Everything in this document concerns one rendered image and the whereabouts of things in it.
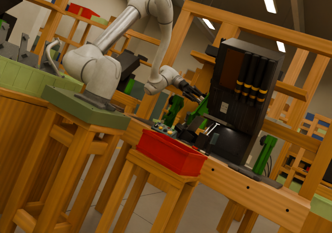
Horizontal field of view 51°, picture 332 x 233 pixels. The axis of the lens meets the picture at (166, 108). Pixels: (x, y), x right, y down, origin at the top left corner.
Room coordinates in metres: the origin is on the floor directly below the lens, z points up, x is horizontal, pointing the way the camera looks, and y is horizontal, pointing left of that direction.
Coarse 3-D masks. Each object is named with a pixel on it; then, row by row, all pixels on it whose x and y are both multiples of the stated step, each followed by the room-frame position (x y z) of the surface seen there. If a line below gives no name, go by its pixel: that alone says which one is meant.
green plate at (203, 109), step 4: (208, 96) 2.33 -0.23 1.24; (204, 100) 2.33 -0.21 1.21; (200, 104) 2.33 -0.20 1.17; (204, 104) 2.33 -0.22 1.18; (200, 108) 2.34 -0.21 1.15; (204, 108) 2.33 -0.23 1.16; (196, 112) 2.35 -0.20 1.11; (200, 112) 2.34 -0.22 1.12; (204, 112) 2.32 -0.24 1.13; (208, 112) 2.31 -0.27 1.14
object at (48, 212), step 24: (48, 120) 1.87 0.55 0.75; (48, 144) 1.89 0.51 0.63; (72, 144) 1.77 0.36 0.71; (96, 144) 1.87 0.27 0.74; (24, 168) 1.88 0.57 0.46; (72, 168) 1.75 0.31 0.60; (96, 168) 1.97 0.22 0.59; (24, 192) 1.87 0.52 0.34; (48, 192) 2.08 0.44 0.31; (24, 216) 1.84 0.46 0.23; (48, 216) 1.75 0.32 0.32; (72, 216) 1.98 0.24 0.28
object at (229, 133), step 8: (216, 128) 2.43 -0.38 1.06; (224, 128) 2.41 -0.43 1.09; (224, 136) 2.40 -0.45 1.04; (232, 136) 2.38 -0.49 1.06; (240, 136) 2.36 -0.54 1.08; (248, 136) 2.34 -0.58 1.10; (256, 136) 2.45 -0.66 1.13; (216, 144) 2.41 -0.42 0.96; (224, 144) 2.39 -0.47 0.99; (232, 144) 2.37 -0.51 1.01; (240, 144) 2.35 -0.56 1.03; (248, 144) 2.33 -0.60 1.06; (216, 152) 2.40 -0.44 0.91; (224, 152) 2.38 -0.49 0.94; (232, 152) 2.36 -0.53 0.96; (240, 152) 2.34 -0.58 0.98; (248, 152) 2.42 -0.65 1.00; (232, 160) 2.35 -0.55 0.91; (240, 160) 2.33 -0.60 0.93
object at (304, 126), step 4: (300, 124) 10.83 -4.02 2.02; (304, 124) 10.84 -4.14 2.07; (308, 124) 10.79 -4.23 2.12; (300, 128) 10.81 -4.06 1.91; (304, 128) 10.73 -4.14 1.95; (308, 128) 10.73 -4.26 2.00; (316, 132) 10.58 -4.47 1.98; (320, 132) 10.61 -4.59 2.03; (324, 132) 10.57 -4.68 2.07; (324, 136) 10.48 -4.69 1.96; (288, 156) 10.80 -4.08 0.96; (292, 160) 10.80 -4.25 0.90; (292, 164) 10.78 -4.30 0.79; (300, 164) 10.70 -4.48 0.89; (304, 164) 10.66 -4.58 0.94; (288, 168) 10.70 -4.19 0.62; (308, 168) 10.59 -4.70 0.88; (280, 172) 10.81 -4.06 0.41
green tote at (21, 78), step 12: (0, 60) 1.96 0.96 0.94; (12, 60) 2.01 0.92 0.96; (0, 72) 1.98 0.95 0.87; (12, 72) 2.04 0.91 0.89; (24, 72) 2.09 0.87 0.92; (36, 72) 2.15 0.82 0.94; (0, 84) 2.01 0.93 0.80; (12, 84) 2.06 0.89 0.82; (24, 84) 2.12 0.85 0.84; (36, 84) 2.18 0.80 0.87; (48, 84) 2.24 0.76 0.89; (60, 84) 2.31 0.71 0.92; (72, 84) 2.38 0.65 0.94; (36, 96) 2.20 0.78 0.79
